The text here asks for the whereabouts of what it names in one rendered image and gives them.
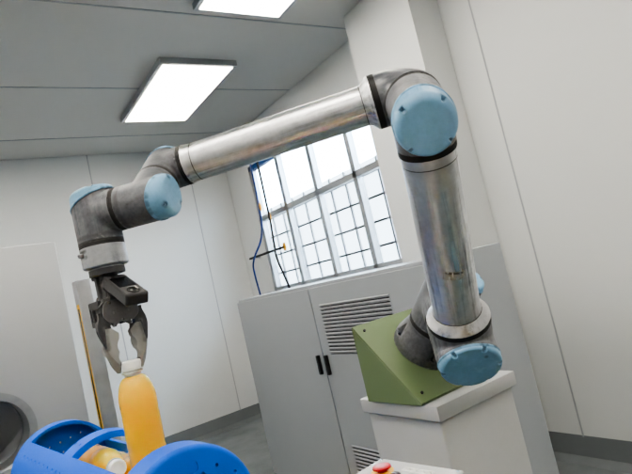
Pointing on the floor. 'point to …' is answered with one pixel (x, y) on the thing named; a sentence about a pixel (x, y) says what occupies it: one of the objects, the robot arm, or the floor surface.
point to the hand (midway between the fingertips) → (130, 363)
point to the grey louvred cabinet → (276, 312)
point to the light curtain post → (97, 366)
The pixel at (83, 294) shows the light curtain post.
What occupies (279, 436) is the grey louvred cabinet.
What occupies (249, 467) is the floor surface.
